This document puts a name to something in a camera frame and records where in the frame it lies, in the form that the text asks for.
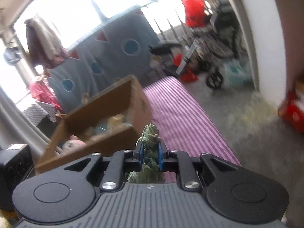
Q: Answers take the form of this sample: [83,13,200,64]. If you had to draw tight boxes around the wheelchair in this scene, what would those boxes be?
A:
[175,3,246,90]

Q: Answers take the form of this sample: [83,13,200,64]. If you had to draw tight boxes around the green white scrunchie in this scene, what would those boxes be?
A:
[128,123,165,184]

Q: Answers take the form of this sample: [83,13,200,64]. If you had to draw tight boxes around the red plastic bag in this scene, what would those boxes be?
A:
[182,0,207,28]

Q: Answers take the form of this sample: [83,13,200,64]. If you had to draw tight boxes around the pink plush doll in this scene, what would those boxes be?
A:
[62,135,87,151]

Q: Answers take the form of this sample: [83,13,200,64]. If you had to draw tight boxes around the pink checkered tablecloth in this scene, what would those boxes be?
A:
[142,76,243,183]

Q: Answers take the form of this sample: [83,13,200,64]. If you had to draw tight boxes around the blue patterned hanging sheet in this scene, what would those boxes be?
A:
[48,7,159,113]

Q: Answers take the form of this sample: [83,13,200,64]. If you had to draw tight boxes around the polka dot cloth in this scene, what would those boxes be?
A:
[22,101,57,126]

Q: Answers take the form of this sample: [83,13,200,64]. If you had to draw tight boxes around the white curtain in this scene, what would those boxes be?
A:
[1,89,49,163]

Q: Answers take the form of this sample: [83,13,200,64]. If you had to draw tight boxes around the brown cardboard box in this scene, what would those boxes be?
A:
[35,75,151,174]

